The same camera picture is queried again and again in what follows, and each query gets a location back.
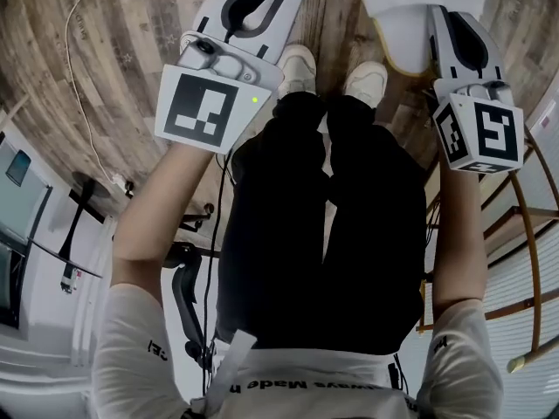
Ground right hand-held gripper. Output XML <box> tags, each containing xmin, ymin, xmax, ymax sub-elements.
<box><xmin>426</xmin><ymin>4</ymin><xmax>525</xmax><ymax>175</ymax></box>

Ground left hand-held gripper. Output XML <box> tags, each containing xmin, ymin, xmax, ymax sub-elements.
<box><xmin>154</xmin><ymin>0</ymin><xmax>313</xmax><ymax>155</ymax></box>

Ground white slipper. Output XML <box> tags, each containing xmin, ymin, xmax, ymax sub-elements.
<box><xmin>348</xmin><ymin>0</ymin><xmax>487</xmax><ymax>77</ymax></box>

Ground person's left forearm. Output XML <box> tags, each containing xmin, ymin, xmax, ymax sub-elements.
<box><xmin>108</xmin><ymin>140</ymin><xmax>226</xmax><ymax>307</ymax></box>

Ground person's right forearm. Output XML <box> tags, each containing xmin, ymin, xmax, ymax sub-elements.
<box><xmin>430</xmin><ymin>161</ymin><xmax>490</xmax><ymax>312</ymax></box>

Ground person's left white shoe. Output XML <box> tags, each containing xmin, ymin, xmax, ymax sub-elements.
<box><xmin>276</xmin><ymin>44</ymin><xmax>318</xmax><ymax>100</ymax></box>

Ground person's white shoe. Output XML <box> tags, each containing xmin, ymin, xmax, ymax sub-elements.
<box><xmin>343</xmin><ymin>60</ymin><xmax>390</xmax><ymax>109</ymax></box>
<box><xmin>276</xmin><ymin>44</ymin><xmax>318</xmax><ymax>100</ymax></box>

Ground person's right white shoe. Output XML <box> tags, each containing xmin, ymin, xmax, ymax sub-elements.
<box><xmin>343</xmin><ymin>60</ymin><xmax>390</xmax><ymax>109</ymax></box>

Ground person's black trousers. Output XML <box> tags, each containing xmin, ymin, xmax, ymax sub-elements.
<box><xmin>215</xmin><ymin>90</ymin><xmax>428</xmax><ymax>358</ymax></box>

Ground black office chair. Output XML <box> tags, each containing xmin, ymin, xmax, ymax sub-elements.
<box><xmin>162</xmin><ymin>202</ymin><xmax>219</xmax><ymax>371</ymax></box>

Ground dark framed glass partition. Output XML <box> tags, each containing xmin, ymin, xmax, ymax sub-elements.
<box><xmin>0</xmin><ymin>131</ymin><xmax>54</xmax><ymax>332</ymax></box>

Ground person's white printed shirt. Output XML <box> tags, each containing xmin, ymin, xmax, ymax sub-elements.
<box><xmin>90</xmin><ymin>282</ymin><xmax>507</xmax><ymax>419</ymax></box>

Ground white floor cable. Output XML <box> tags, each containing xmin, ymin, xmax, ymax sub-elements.
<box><xmin>64</xmin><ymin>0</ymin><xmax>126</xmax><ymax>188</ymax></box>

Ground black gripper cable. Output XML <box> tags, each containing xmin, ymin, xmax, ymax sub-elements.
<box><xmin>201</xmin><ymin>149</ymin><xmax>235</xmax><ymax>399</ymax></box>

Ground round black pedestal table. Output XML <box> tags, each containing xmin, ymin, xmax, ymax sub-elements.
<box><xmin>25</xmin><ymin>170</ymin><xmax>111</xmax><ymax>279</ymax></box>

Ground white fabric strap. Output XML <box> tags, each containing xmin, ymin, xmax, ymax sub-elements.
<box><xmin>204</xmin><ymin>330</ymin><xmax>258</xmax><ymax>415</ymax></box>

